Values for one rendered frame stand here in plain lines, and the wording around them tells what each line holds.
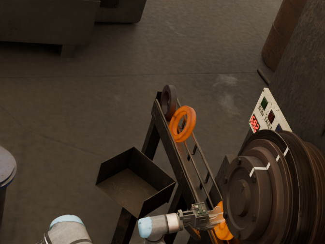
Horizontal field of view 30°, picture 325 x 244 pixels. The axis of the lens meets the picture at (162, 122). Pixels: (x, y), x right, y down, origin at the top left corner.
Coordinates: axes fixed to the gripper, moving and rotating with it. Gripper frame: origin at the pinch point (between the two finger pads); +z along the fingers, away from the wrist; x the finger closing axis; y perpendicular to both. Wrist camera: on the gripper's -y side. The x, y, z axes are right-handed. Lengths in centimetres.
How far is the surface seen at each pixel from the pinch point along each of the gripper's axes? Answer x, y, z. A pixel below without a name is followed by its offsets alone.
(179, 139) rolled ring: 61, -12, -4
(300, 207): -39, 47, 8
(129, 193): 29.6, -9.9, -34.6
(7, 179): 54, -14, -87
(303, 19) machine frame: 23, 73, 30
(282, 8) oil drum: 244, -62, 124
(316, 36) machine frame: 12, 73, 30
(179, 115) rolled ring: 76, -10, -1
